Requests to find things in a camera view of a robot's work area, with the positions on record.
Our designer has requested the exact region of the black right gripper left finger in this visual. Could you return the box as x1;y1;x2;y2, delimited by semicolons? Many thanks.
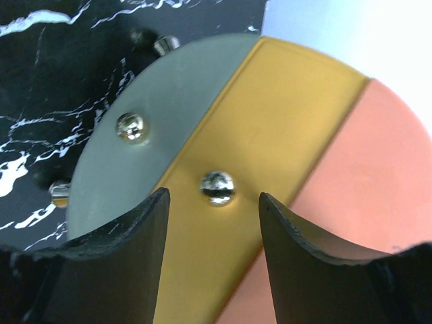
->
1;188;170;323

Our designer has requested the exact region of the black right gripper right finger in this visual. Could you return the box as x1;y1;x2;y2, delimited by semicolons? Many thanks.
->
259;193;431;323

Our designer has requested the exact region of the white orange drawer cabinet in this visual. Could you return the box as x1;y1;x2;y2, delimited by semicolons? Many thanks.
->
49;0;432;324

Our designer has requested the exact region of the black marble pattern mat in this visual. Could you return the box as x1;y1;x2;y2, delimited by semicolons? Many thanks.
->
1;1;265;250

